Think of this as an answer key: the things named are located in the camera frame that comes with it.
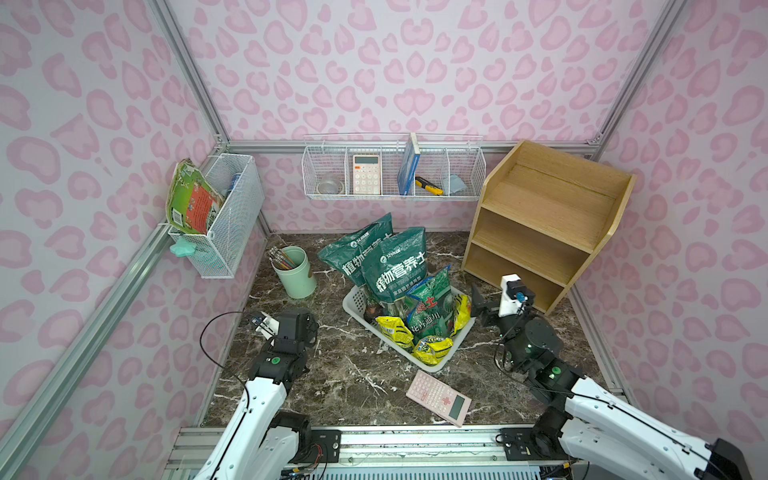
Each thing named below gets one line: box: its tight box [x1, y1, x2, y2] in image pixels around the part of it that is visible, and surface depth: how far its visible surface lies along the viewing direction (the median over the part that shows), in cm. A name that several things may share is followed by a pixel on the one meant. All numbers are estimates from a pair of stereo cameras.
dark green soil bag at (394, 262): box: [361, 227, 428, 301], surface depth 81 cm
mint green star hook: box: [169, 236, 197, 257], surface depth 63 cm
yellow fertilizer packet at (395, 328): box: [375, 316, 414, 350], surface depth 79 cm
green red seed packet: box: [166, 158, 224, 235], surface depth 73 cm
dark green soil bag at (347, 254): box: [317, 212, 394, 286], surface depth 84 cm
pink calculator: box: [406, 369, 472, 428], surface depth 81 cm
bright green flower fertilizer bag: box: [405, 265, 455, 340], surface depth 81 cm
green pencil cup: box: [271, 245, 317, 299], surface depth 97 cm
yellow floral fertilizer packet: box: [412, 294, 472, 365], surface depth 77 cm
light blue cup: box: [449, 174, 467, 193], surface depth 103 cm
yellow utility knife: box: [415, 176, 445, 196], surface depth 99 cm
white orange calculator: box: [353, 154, 380, 195], surface depth 96 cm
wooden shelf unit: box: [462, 140, 637, 315], surface depth 88 cm
